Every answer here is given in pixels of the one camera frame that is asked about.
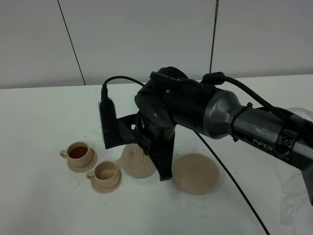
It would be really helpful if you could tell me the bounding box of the tan ceramic teapot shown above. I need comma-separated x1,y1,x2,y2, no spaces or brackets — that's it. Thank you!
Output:
114,143,156,179

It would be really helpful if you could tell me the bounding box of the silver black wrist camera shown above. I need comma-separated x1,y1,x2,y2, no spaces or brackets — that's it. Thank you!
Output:
99,97,119,149

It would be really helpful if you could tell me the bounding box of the tan near teacup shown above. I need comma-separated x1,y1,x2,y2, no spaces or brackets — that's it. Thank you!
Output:
86,161,120,188

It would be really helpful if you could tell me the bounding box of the tan teapot saucer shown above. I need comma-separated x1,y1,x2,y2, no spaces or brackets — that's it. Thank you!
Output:
172,153,220,194

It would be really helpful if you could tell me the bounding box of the tan far cup saucer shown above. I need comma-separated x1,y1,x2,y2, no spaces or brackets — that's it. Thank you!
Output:
67,149,98,173

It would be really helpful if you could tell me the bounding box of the tan cup saucer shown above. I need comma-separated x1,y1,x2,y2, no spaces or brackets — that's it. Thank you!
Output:
67,149,98,173
91,169,123,194

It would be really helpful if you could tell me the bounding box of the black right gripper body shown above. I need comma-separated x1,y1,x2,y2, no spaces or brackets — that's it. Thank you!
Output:
117,112,175,181

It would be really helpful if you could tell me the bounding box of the tan far teacup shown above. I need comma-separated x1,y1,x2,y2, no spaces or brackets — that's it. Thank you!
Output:
59,141,92,167

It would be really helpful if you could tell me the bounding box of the tan teacup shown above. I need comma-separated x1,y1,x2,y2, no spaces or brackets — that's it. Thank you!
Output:
59,141,92,167
86,161,120,188

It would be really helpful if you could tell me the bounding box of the black camera cable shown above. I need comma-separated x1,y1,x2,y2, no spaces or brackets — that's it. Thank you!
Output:
101,75,270,235

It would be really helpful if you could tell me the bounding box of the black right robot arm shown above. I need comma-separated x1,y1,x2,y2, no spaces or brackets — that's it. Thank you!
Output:
117,67,313,196

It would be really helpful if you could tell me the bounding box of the tan near cup saucer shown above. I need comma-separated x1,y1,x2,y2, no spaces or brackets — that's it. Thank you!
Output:
91,169,123,194

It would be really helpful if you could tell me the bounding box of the clear plastic sheet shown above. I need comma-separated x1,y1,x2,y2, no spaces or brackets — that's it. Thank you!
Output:
280,106,313,226

